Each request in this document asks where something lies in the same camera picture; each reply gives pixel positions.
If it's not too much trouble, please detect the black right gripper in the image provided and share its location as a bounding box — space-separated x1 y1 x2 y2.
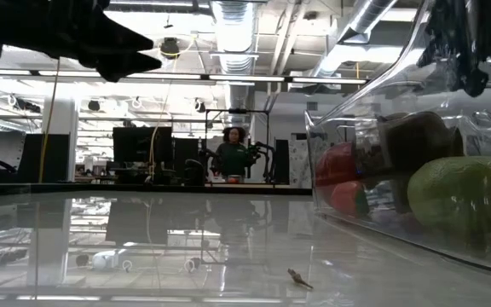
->
417 0 491 97

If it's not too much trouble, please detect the black ceiling camera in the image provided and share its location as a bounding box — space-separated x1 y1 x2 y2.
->
159 37 182 60

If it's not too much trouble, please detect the orange round fruit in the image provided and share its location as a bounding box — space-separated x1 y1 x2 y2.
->
328 180 371 217

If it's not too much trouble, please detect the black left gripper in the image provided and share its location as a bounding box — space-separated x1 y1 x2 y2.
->
0 0 163 84

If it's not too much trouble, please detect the white poster board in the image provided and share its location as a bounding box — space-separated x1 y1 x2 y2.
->
290 132 315 188

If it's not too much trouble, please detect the silver ventilation duct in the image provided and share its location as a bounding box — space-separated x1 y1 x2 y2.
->
211 0 257 112

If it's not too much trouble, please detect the slanted silver air duct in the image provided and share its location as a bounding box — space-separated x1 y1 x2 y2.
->
313 0 400 80

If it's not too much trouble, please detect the black partition panel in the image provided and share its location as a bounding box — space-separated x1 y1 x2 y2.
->
26 134 71 184

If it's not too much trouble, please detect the person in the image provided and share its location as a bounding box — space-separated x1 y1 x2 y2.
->
211 126 257 178

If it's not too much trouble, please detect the green lime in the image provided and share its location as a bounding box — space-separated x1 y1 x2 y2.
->
407 155 491 235

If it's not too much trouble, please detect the black computer monitor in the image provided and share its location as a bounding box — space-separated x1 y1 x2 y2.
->
112 126 173 165

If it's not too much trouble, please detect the black cabinet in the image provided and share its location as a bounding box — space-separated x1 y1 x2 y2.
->
274 139 292 185

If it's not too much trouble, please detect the clear plastic basket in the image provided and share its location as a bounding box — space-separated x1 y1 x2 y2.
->
304 0 491 274

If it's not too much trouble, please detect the small brown stem piece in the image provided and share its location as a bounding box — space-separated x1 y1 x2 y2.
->
286 268 315 291

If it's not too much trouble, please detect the red apple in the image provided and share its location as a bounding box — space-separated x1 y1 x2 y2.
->
315 142 360 188

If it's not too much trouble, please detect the pale hanging cable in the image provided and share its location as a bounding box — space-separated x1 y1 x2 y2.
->
147 55 176 180

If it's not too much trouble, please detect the yellow hanging cable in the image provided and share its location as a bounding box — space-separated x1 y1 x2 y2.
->
38 57 61 184

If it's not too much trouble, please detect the long led light bar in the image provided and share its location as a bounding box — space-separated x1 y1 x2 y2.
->
0 67 368 85

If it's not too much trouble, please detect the white building column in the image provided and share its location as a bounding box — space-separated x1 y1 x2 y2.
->
42 96 79 163

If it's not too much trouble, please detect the black office chair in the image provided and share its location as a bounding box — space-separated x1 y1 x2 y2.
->
184 159 207 187

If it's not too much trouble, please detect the dark oval avocado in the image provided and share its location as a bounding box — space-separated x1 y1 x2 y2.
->
375 111 466 180

